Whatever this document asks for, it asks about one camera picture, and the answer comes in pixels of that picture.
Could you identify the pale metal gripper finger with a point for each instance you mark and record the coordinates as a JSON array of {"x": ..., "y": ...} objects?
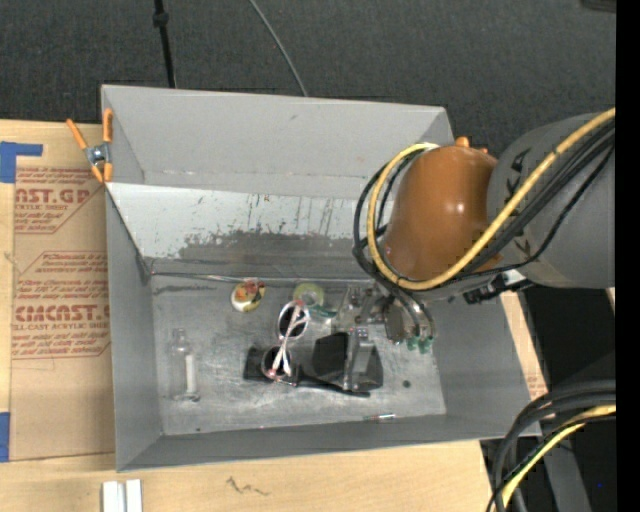
[
  {"x": 354, "y": 299},
  {"x": 361, "y": 356}
]

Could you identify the grey metal bin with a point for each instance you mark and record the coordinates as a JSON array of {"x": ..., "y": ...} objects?
[{"x": 260, "y": 150}]

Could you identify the clear glass bottle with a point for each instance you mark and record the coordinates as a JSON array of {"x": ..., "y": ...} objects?
[{"x": 181, "y": 365}]

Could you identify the white and pink sunglasses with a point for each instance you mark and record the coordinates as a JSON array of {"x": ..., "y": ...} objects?
[{"x": 292, "y": 322}]

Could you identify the black cylinder on white bracket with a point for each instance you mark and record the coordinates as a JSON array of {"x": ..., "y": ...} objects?
[{"x": 484, "y": 292}]

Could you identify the brown cardboard board red print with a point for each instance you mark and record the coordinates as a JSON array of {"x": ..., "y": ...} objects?
[{"x": 55, "y": 360}]

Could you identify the black flat block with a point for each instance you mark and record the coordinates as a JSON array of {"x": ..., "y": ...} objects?
[{"x": 254, "y": 365}]

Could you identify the thin metal pin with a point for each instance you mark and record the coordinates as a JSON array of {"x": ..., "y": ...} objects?
[{"x": 381, "y": 416}]

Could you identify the pale green tape roll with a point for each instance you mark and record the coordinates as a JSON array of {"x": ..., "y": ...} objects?
[{"x": 309, "y": 292}]

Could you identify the round yellow and red badge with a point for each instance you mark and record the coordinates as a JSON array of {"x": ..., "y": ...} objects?
[{"x": 247, "y": 296}]

